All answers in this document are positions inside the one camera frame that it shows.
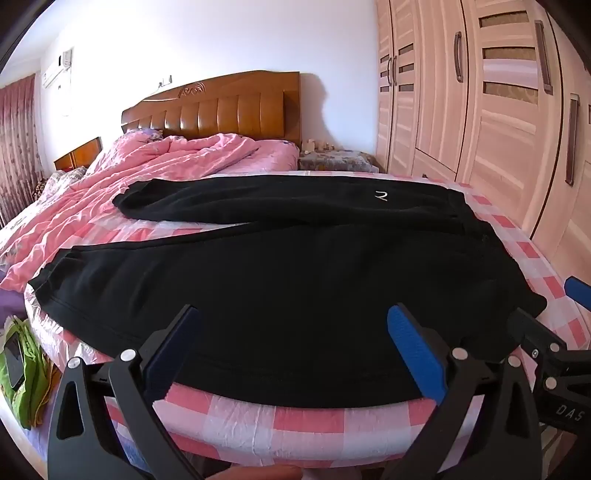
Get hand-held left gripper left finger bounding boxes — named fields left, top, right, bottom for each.
left=46, top=304, right=202, bottom=480

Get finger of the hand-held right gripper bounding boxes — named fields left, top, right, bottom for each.
left=507, top=307, right=570, bottom=366
left=564, top=275, right=591, bottom=312

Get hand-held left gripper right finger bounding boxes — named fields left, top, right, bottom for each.
left=383, top=303, right=542, bottom=480

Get black pants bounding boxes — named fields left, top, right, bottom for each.
left=28, top=174, right=548, bottom=409

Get person's left hand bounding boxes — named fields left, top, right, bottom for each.
left=202, top=464, right=304, bottom=480

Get pink checkered bed sheet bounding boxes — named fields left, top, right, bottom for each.
left=23, top=170, right=591, bottom=464

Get green cloth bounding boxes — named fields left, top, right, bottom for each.
left=0, top=316, right=62, bottom=431

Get black phone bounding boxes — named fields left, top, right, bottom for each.
left=2, top=334, right=27, bottom=391

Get pink quilt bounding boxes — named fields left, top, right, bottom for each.
left=0, top=131, right=299, bottom=292

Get nightstand with floral cloth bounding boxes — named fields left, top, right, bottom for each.
left=298, top=150, right=385, bottom=174

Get wooden headboard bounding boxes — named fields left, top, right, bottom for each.
left=53, top=136, right=103, bottom=172
left=121, top=70, right=302, bottom=141

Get white air conditioner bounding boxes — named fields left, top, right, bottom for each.
left=41, top=47, right=75, bottom=89

